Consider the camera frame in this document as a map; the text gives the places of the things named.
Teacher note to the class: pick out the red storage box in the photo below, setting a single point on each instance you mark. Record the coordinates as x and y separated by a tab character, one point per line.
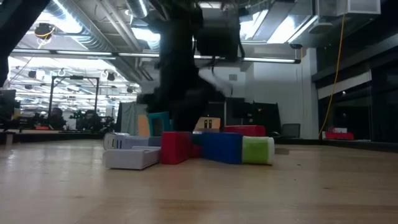
339	136

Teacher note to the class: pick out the black security camera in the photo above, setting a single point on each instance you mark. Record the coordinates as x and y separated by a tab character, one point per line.
295	46

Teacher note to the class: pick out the black partition panels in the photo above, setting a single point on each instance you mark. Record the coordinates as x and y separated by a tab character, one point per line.
264	115

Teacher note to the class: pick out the lavender box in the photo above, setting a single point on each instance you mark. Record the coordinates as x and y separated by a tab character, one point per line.
112	141
140	141

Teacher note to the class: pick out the orange translucent bin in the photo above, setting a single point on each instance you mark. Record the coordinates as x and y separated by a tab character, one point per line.
143	126

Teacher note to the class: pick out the white digital clock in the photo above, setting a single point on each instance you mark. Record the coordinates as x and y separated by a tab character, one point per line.
130	160

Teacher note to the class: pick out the grey curtain panel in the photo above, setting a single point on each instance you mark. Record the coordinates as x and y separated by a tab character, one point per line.
127	118

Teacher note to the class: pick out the white ceiling air unit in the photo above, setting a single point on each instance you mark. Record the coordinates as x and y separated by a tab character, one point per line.
357	6

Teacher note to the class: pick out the linear ceiling light bar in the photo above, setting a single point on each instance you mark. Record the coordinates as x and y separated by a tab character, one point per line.
270	60

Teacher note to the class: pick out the grey wall vent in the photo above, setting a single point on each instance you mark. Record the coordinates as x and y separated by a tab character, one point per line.
233	77

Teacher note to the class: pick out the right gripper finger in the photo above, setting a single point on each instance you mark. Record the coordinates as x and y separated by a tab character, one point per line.
154	102
189	116

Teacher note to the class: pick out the blue block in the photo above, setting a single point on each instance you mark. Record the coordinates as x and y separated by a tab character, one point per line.
222	147

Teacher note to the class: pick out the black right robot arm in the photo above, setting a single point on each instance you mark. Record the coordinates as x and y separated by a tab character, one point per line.
177	21

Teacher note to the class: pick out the black monitor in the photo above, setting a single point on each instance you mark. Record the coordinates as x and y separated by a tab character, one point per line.
7	104

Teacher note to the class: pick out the long red block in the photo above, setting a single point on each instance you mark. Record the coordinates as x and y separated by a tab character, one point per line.
175	147

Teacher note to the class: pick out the black ceiling device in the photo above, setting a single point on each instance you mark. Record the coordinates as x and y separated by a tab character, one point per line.
43	30

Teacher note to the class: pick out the teal rectangular frame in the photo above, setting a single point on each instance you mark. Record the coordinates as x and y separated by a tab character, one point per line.
150	124

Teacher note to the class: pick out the black rig frame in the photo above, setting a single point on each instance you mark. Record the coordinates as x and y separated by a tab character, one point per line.
74	77

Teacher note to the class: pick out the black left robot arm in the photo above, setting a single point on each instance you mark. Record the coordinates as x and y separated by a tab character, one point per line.
12	25

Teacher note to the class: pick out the person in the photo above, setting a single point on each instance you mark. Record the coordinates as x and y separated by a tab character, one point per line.
57	119
90	119

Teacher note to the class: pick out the red cube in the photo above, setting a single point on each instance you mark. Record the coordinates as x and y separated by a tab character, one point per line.
245	130

